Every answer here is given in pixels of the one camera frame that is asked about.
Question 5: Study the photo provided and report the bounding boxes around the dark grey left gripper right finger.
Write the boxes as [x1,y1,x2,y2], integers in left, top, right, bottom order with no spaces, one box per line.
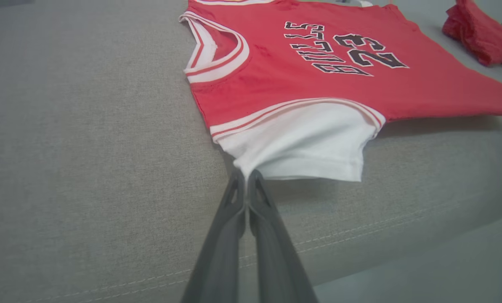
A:
[247,169,319,303]

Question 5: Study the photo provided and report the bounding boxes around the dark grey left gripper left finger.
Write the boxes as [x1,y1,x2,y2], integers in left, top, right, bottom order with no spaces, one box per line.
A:
[181,168,248,303]

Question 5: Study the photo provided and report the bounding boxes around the red Bulls basketball jersey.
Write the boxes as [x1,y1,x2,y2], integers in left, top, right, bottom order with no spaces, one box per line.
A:
[178,0,502,183]

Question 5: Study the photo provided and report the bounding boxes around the red shorts with white stripe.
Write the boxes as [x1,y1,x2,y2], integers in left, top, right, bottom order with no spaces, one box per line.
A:
[442,0,502,67]

